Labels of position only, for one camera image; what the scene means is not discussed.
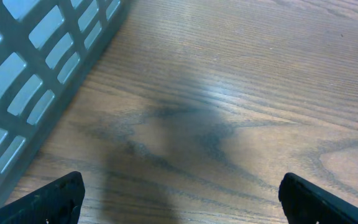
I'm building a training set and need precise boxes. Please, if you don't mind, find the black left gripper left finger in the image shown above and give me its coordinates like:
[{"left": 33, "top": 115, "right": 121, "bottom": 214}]
[{"left": 0, "top": 171, "right": 85, "bottom": 224}]

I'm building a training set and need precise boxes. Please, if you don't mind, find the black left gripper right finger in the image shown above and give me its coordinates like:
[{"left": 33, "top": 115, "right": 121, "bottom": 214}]
[{"left": 278, "top": 172, "right": 358, "bottom": 224}]

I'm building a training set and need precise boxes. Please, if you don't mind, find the grey plastic mesh basket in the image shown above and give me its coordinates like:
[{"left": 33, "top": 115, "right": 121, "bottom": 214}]
[{"left": 0, "top": 1, "right": 130, "bottom": 208}]

